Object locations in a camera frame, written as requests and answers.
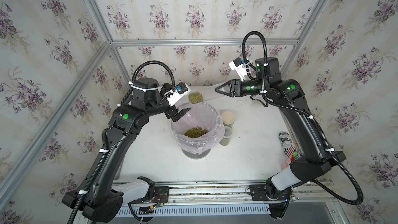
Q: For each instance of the aluminium frame post right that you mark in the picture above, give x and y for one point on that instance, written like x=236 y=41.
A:
x=308 y=26

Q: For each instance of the mesh bin with plastic bag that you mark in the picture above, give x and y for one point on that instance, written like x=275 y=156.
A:
x=201 y=115

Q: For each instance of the aluminium frame post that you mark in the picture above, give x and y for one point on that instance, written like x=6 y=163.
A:
x=105 y=33
x=308 y=26

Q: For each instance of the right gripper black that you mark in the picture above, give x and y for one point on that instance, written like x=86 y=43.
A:
x=223 y=86

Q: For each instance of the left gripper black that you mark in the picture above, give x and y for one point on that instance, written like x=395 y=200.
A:
x=170 y=112

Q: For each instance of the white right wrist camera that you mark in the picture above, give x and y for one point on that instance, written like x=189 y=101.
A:
x=240 y=67

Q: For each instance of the clear jar with mung beans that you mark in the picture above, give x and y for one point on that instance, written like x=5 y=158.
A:
x=195 y=97

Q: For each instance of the jar with beige lid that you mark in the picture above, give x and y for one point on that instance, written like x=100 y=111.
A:
x=228 y=118

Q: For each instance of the aluminium frame crossbar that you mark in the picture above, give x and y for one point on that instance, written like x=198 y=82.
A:
x=201 y=42

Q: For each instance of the open clear jar middle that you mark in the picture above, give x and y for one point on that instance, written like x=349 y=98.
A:
x=227 y=135

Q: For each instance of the pink pen holder cup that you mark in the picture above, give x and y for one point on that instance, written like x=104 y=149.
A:
x=286 y=163

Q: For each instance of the pens in holder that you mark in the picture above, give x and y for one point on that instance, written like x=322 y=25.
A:
x=295 y=156

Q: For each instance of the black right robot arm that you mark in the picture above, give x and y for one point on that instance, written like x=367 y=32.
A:
x=316 y=156

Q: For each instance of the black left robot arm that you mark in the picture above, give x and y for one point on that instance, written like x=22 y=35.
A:
x=118 y=149

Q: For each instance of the aluminium frame post left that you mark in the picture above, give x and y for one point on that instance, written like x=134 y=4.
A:
x=105 y=33

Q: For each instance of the mung beans in bin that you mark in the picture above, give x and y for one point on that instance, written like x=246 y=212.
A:
x=195 y=132

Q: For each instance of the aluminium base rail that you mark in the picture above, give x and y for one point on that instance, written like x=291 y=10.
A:
x=144 y=199

